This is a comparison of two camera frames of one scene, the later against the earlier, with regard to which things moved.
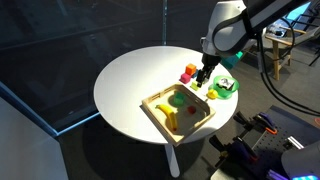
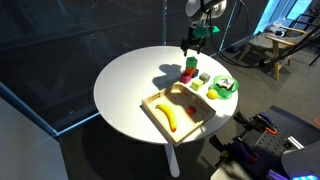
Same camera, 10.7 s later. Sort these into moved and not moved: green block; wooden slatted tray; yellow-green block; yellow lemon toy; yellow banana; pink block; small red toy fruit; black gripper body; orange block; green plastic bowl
Moved: green block; black gripper body
Not moved: small red toy fruit; yellow lemon toy; orange block; green plastic bowl; wooden slatted tray; yellow banana; yellow-green block; pink block
